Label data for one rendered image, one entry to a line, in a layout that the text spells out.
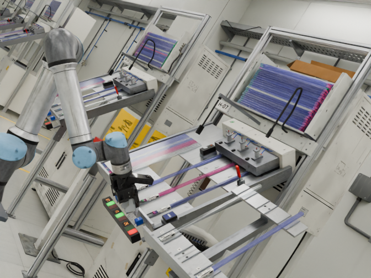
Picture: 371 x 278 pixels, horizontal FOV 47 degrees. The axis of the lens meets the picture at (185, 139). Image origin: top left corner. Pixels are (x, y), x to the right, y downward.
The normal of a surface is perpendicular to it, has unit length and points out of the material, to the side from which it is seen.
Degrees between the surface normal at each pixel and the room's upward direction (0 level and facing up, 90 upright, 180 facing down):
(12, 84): 90
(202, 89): 90
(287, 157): 90
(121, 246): 90
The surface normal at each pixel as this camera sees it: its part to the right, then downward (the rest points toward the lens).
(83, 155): 0.07, 0.07
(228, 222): -0.69, -0.42
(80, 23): 0.49, 0.33
